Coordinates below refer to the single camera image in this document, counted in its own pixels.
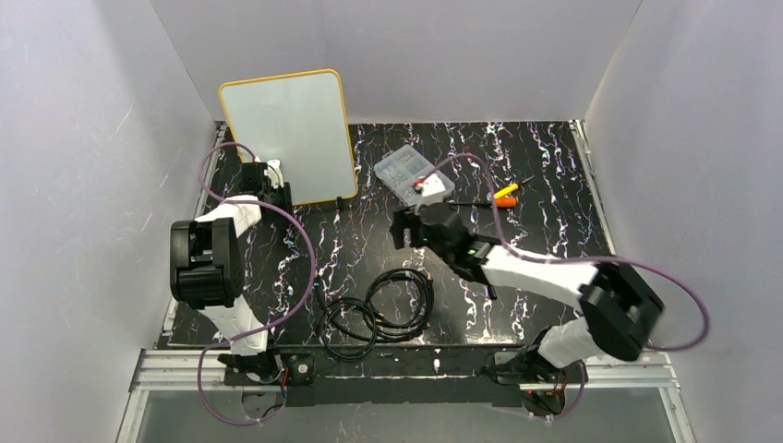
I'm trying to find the orange handled screwdriver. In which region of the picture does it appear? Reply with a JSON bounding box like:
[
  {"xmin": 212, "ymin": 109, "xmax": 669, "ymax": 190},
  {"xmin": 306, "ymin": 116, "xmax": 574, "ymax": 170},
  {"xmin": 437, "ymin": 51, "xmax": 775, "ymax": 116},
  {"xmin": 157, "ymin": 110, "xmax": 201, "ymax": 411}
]
[{"xmin": 451, "ymin": 197, "xmax": 517, "ymax": 209}]

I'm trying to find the black white marker pen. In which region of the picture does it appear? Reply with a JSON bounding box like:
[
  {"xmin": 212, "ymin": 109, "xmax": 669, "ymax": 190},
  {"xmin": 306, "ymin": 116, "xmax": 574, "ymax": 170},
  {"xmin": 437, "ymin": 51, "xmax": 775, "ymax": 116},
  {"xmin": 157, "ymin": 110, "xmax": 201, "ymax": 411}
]
[{"xmin": 486, "ymin": 284, "xmax": 498, "ymax": 300}]

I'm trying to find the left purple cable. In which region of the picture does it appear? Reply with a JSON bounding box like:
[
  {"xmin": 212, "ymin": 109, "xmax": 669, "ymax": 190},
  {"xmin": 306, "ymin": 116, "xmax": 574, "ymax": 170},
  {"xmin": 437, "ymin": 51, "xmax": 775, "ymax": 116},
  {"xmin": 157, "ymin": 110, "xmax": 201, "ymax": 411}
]
[{"xmin": 197, "ymin": 141, "xmax": 318, "ymax": 427}]

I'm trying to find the purple cable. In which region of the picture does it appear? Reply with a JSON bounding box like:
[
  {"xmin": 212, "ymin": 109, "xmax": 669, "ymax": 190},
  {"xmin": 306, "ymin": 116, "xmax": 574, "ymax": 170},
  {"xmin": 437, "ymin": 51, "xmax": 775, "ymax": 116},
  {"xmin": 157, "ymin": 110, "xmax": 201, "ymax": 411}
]
[
  {"xmin": 431, "ymin": 152, "xmax": 712, "ymax": 353},
  {"xmin": 197, "ymin": 141, "xmax": 318, "ymax": 427}
]

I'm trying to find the yellow handled screwdriver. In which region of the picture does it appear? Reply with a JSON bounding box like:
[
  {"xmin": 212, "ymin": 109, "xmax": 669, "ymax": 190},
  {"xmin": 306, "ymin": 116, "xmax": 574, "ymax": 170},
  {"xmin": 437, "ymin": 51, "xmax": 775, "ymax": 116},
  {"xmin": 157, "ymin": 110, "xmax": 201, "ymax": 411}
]
[{"xmin": 493, "ymin": 176, "xmax": 534, "ymax": 199}]

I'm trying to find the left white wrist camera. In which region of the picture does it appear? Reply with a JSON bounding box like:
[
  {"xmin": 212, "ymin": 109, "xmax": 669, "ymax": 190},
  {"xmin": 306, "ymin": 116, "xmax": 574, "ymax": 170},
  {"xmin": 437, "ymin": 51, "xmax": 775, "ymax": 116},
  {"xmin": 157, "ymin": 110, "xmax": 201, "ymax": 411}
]
[{"xmin": 265, "ymin": 159, "xmax": 284, "ymax": 189}]

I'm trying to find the clear plastic screw box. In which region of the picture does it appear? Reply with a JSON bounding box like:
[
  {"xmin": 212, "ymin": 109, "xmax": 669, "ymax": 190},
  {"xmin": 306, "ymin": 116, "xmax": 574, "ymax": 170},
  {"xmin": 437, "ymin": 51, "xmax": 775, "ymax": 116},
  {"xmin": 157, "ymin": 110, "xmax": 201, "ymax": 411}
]
[{"xmin": 373, "ymin": 145, "xmax": 434, "ymax": 207}]

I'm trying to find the coiled black cable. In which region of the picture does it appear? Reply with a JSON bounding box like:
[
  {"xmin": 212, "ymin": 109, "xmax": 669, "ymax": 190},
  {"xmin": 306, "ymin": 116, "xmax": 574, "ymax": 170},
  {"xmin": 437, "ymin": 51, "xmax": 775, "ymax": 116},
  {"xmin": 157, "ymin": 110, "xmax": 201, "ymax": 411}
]
[{"xmin": 310, "ymin": 268, "xmax": 436, "ymax": 361}]

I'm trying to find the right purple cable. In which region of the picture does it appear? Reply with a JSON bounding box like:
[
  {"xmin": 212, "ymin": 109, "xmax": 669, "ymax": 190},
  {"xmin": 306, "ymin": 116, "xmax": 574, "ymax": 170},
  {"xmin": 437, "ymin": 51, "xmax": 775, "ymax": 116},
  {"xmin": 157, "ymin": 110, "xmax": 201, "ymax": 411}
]
[{"xmin": 431, "ymin": 152, "xmax": 712, "ymax": 353}]

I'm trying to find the yellow framed whiteboard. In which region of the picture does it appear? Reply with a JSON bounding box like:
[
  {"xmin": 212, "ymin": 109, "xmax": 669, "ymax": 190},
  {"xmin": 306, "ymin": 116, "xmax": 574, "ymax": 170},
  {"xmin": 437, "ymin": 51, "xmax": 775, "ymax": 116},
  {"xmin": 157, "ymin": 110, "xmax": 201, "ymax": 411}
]
[{"xmin": 219, "ymin": 68, "xmax": 358, "ymax": 205}]

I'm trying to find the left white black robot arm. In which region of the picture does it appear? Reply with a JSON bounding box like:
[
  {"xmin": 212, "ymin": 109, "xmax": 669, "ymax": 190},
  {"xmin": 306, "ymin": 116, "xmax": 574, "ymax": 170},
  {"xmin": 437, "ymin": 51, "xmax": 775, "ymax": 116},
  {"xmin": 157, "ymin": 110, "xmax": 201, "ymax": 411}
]
[{"xmin": 170, "ymin": 159, "xmax": 292, "ymax": 384}]

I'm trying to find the aluminium front rail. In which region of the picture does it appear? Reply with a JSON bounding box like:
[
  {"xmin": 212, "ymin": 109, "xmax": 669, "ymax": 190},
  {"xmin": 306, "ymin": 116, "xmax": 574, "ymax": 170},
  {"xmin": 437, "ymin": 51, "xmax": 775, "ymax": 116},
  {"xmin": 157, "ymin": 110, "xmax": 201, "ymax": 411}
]
[{"xmin": 117, "ymin": 346, "xmax": 694, "ymax": 442}]

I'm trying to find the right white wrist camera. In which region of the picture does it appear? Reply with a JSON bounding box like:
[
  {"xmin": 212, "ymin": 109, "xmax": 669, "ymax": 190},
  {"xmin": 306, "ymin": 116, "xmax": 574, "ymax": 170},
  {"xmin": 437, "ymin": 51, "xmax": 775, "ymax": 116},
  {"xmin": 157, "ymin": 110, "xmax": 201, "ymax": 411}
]
[{"xmin": 414, "ymin": 173, "xmax": 449, "ymax": 213}]

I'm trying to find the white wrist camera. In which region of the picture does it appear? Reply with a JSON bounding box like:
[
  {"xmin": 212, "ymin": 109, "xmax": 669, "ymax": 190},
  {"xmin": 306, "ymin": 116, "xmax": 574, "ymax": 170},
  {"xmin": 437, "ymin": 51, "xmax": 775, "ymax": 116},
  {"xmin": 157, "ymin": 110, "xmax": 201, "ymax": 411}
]
[
  {"xmin": 414, "ymin": 173, "xmax": 449, "ymax": 213},
  {"xmin": 265, "ymin": 159, "xmax": 284, "ymax": 189}
]

